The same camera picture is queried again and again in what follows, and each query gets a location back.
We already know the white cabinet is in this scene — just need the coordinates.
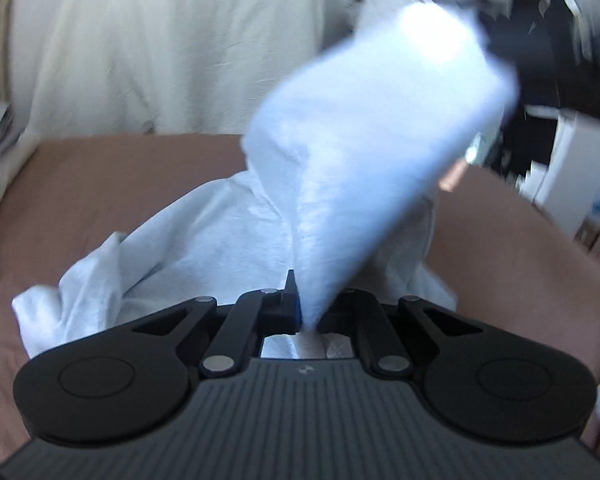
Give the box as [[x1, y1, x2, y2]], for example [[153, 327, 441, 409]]
[[517, 110, 600, 256]]

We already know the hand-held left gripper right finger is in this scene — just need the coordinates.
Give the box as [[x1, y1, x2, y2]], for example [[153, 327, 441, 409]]
[[318, 287, 484, 378]]

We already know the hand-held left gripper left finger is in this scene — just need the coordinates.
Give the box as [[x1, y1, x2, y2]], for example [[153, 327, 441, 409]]
[[131, 270, 302, 378]]

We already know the light blue hoodie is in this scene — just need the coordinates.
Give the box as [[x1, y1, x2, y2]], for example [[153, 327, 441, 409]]
[[11, 2, 520, 361]]

